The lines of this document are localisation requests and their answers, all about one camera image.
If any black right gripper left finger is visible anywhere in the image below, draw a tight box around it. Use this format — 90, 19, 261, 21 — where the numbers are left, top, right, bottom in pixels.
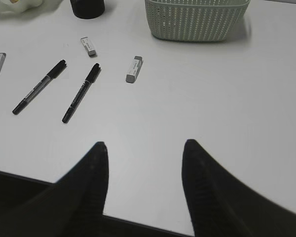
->
0, 142, 109, 237

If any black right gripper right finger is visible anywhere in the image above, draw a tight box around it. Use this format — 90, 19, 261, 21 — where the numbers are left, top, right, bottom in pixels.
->
182, 139, 296, 237

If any black marker pen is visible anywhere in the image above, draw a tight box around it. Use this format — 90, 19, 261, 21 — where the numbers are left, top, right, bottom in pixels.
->
12, 60, 67, 115
62, 63, 101, 123

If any green woven plastic basket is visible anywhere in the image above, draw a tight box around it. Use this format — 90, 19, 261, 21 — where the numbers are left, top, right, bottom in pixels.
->
145, 0, 250, 42

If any black mesh pen holder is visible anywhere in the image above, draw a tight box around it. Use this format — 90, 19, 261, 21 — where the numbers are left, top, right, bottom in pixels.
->
70, 0, 105, 19

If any pale green wavy plate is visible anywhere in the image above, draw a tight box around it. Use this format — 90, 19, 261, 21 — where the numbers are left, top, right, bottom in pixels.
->
0, 0, 43, 14

